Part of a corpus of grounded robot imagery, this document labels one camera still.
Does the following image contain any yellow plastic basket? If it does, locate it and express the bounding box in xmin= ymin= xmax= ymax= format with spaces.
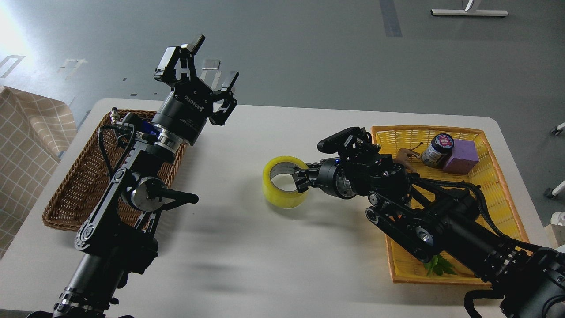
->
xmin=371 ymin=125 xmax=529 ymax=287

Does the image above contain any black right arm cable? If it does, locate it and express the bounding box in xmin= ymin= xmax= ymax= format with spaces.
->
xmin=411 ymin=174 xmax=543 ymax=252

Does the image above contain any white stand base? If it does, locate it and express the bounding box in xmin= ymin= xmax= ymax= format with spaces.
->
xmin=430 ymin=0 xmax=509 ymax=18

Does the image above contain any beige checkered cloth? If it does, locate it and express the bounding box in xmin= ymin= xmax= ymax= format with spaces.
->
xmin=0 ymin=86 xmax=77 ymax=256

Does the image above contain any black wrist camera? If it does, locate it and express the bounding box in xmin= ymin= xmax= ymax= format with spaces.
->
xmin=122 ymin=113 xmax=159 ymax=143
xmin=317 ymin=127 xmax=369 ymax=154

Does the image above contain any orange toy carrot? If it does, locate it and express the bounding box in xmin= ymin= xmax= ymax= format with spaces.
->
xmin=423 ymin=252 xmax=457 ymax=276

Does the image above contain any brown wicker basket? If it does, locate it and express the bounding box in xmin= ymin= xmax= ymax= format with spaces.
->
xmin=42 ymin=109 xmax=189 ymax=232

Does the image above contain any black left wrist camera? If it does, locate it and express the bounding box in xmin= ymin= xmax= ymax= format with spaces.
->
xmin=122 ymin=113 xmax=159 ymax=143

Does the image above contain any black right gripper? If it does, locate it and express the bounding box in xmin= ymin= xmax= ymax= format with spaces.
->
xmin=291 ymin=158 xmax=354 ymax=200

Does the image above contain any brown toy animal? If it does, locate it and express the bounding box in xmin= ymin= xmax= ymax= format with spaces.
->
xmin=393 ymin=142 xmax=423 ymax=173

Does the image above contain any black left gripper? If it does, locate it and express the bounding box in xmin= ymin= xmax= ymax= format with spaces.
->
xmin=152 ymin=34 xmax=239 ymax=145

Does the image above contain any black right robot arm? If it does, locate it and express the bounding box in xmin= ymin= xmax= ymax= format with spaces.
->
xmin=292 ymin=127 xmax=565 ymax=318

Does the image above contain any purple foam block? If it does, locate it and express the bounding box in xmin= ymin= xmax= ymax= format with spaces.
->
xmin=442 ymin=139 xmax=479 ymax=174

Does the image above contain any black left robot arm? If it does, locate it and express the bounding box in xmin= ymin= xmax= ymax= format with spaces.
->
xmin=30 ymin=35 xmax=239 ymax=318

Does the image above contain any small dark jar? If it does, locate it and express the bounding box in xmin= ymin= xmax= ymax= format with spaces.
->
xmin=421 ymin=133 xmax=455 ymax=168

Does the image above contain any yellow tape roll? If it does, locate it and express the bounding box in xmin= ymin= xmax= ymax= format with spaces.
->
xmin=262 ymin=156 xmax=308 ymax=209

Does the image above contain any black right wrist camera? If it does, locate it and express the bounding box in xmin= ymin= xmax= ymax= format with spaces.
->
xmin=317 ymin=127 xmax=369 ymax=154

